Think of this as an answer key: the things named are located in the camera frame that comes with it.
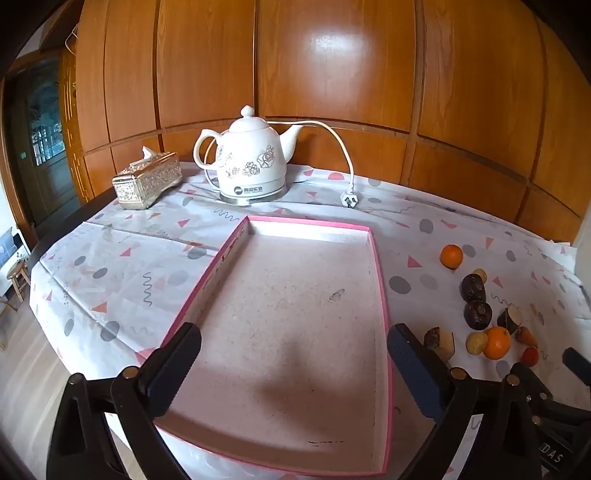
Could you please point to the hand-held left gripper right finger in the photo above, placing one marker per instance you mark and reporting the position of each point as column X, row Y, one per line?
column 415, row 369

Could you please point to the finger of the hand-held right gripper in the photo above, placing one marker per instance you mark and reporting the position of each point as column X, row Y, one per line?
column 577, row 361
column 533, row 383

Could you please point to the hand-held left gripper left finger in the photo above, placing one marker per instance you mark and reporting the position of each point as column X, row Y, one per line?
column 173, row 364

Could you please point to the cut dark-skinned fruit half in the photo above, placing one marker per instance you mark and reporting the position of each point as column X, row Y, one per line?
column 510, row 318
column 439, row 344

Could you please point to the dark brown round fruit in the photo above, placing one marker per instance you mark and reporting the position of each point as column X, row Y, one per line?
column 473, row 288
column 478, row 315

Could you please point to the shallow pink cardboard box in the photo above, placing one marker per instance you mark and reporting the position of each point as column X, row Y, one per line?
column 286, row 323

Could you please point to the small red fruit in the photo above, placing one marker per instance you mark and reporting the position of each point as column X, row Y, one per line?
column 530, row 357

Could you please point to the small orange-brown fruit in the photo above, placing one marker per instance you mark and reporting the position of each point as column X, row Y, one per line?
column 526, row 336

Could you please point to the orange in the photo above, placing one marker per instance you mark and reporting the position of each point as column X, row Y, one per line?
column 497, row 343
column 451, row 256

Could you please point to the small yellow round fruit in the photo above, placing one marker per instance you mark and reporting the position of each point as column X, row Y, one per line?
column 476, row 343

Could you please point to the brown kiwi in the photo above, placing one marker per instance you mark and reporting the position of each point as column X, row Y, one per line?
column 481, row 275

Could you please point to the white patterned tablecloth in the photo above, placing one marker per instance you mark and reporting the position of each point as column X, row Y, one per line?
column 115, row 258

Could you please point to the small wooden stool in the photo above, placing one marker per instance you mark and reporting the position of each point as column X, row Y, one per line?
column 18, row 271

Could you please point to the silver ornate tissue box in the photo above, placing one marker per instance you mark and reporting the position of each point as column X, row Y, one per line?
column 147, row 182

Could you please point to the white ceramic electric kettle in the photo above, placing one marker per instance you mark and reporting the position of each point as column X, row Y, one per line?
column 249, row 157

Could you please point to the dark glass door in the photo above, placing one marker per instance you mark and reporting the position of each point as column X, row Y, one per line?
column 44, row 138

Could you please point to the wooden panelled wardrobe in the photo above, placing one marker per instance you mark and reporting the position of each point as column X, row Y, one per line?
column 323, row 60

